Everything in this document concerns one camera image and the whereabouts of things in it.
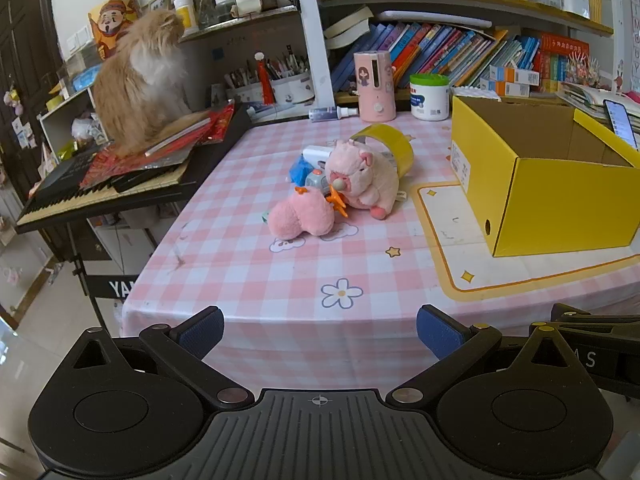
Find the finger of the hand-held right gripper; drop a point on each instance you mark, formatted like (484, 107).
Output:
(595, 317)

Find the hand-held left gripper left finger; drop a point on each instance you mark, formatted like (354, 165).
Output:
(202, 334)

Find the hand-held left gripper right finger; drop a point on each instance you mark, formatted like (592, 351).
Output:
(440, 334)

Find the yellow cardboard box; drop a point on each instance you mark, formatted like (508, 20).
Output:
(565, 200)

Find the green dinosaur toy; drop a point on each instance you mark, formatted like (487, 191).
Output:
(265, 217)

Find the pink plush toy orange feet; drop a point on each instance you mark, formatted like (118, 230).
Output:
(300, 214)

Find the pink pig plush toy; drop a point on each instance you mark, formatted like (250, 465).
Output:
(360, 180)

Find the grey toy car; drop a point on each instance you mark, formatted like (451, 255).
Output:
(316, 181)

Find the blue plastic packet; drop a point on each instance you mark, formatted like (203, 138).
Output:
(300, 170)

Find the yellow tape roll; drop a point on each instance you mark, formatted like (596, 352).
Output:
(395, 145)

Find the white plug charger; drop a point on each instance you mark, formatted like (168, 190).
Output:
(317, 153)

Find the pink checkered tablecloth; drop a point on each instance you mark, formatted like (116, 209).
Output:
(260, 280)

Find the yellow-bordered desk mat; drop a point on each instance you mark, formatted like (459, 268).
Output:
(450, 240)

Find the black keyboard stand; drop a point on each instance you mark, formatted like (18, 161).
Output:
(107, 287)

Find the red paper packets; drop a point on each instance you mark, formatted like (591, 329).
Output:
(127, 166)

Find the smartphone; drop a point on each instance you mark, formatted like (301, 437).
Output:
(620, 122)

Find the thin white-edged book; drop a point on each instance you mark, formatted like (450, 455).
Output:
(175, 137)

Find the black electronic keyboard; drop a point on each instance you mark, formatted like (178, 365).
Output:
(57, 181)

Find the stack of open booklets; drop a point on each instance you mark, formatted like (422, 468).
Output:
(582, 97)

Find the white jar green lid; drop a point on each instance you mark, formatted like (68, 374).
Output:
(429, 100)

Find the small spray bottle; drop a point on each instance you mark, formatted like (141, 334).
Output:
(330, 114)

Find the colourful flower ornament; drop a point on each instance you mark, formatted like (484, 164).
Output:
(585, 70)

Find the small white orange boxes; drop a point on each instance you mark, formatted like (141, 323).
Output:
(510, 82)

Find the pink humidifier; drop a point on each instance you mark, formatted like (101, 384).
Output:
(375, 85)

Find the orange fluffy cat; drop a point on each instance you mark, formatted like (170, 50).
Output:
(135, 85)

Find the red boxed book set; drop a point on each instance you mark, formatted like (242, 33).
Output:
(562, 60)

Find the red tassel ornament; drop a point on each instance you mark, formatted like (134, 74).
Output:
(264, 80)

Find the white pen holders with pens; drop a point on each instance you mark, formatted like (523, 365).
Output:
(290, 87)

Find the row of colourful books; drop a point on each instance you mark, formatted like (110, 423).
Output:
(430, 50)

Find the white wooden bookshelf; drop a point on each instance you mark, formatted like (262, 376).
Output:
(312, 35)

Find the white jar yellow label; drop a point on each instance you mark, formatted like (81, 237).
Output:
(186, 15)

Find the thick white-paged books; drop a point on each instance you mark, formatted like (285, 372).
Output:
(347, 25)

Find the printed figure box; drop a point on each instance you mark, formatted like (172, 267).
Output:
(112, 22)

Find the dark wooden door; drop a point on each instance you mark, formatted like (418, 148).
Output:
(25, 60)

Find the alphabet wall chart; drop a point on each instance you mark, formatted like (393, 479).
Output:
(634, 35)

